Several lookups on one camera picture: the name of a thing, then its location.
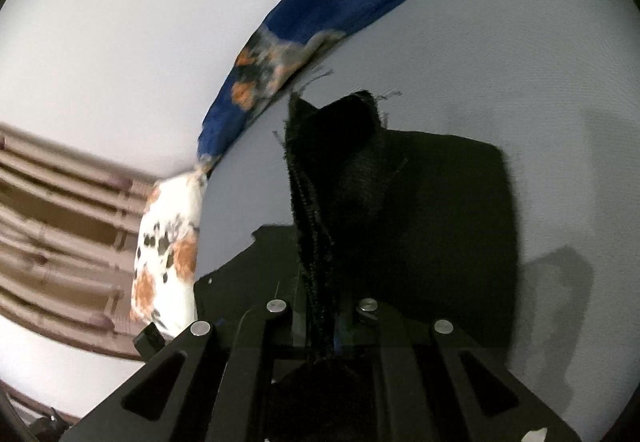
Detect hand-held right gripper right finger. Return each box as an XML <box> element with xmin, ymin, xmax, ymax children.
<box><xmin>330</xmin><ymin>297</ymin><xmax>582</xmax><ymax>442</ymax></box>

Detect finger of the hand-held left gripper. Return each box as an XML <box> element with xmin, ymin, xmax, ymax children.
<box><xmin>132</xmin><ymin>325</ymin><xmax>167</xmax><ymax>359</ymax></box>

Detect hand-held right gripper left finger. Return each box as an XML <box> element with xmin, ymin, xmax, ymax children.
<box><xmin>65</xmin><ymin>299</ymin><xmax>321</xmax><ymax>442</ymax></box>

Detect brown striped curtain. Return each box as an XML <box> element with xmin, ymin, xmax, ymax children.
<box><xmin>0</xmin><ymin>122</ymin><xmax>161</xmax><ymax>363</ymax></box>

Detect white floral pillow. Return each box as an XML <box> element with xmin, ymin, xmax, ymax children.
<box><xmin>129</xmin><ymin>169</ymin><xmax>206</xmax><ymax>338</ymax></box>

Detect black pants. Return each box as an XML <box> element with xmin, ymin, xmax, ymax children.
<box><xmin>192</xmin><ymin>90</ymin><xmax>521</xmax><ymax>442</ymax></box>

